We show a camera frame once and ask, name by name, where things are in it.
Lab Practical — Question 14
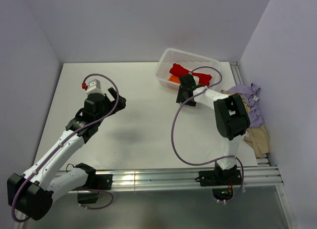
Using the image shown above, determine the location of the red t-shirt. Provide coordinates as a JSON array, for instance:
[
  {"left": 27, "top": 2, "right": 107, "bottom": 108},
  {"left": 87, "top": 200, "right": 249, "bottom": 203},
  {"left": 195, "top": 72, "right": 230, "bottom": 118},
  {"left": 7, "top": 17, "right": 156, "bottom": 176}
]
[{"left": 169, "top": 63, "right": 213, "bottom": 87}]

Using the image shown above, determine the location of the white plastic basket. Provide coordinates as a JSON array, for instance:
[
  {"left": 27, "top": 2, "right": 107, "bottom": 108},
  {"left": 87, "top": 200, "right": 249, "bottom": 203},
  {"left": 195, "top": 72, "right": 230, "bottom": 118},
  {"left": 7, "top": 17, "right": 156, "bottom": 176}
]
[{"left": 155, "top": 48, "right": 221, "bottom": 91}]

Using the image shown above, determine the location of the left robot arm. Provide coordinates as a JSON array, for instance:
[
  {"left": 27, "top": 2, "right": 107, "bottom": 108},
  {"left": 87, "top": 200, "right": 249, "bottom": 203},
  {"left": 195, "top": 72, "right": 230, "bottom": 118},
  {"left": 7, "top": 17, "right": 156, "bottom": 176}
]
[{"left": 7, "top": 87, "right": 126, "bottom": 223}]

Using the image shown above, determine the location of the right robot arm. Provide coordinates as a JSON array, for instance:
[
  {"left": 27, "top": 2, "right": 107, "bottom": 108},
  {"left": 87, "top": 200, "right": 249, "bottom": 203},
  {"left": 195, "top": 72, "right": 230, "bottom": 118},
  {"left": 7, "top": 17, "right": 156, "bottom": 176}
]
[{"left": 176, "top": 74, "right": 250, "bottom": 184}]

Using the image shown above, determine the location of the rolled orange t-shirt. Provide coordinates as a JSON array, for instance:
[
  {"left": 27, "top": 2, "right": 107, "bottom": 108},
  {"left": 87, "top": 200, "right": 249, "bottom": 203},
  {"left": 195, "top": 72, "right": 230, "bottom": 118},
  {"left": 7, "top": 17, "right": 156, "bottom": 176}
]
[{"left": 168, "top": 75, "right": 180, "bottom": 84}]

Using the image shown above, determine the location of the purple t-shirt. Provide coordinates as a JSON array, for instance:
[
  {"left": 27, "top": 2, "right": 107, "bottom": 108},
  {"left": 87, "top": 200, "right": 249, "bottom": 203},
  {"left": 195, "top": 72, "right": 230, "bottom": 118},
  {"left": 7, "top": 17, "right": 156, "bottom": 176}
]
[{"left": 228, "top": 83, "right": 264, "bottom": 128}]

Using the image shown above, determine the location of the beige t-shirt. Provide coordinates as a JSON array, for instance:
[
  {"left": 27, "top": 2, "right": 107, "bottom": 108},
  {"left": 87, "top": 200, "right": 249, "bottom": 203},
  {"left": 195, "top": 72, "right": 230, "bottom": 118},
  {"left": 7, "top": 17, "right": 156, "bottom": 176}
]
[{"left": 221, "top": 90, "right": 269, "bottom": 158}]

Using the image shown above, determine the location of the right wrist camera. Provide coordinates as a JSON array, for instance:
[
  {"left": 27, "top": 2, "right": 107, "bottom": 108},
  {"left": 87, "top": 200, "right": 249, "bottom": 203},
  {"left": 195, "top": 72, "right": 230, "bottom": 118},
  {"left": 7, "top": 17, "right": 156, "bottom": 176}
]
[{"left": 192, "top": 76, "right": 199, "bottom": 85}]

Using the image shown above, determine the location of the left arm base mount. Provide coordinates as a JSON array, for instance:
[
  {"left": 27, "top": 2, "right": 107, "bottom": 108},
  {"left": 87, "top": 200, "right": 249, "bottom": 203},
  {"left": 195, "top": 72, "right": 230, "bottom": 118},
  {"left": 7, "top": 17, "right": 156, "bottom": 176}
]
[{"left": 76, "top": 174, "right": 114, "bottom": 210}]

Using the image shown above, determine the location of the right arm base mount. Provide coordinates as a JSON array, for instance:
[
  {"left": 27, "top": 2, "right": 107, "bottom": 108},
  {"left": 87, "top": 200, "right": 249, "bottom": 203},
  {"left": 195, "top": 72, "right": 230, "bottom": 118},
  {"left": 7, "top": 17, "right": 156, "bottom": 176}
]
[{"left": 195, "top": 164, "right": 244, "bottom": 203}]

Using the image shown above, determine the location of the aluminium rail frame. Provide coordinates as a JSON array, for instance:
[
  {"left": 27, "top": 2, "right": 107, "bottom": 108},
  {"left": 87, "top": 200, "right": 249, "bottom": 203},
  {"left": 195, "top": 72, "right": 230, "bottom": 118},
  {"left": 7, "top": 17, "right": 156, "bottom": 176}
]
[{"left": 12, "top": 60, "right": 298, "bottom": 229}]

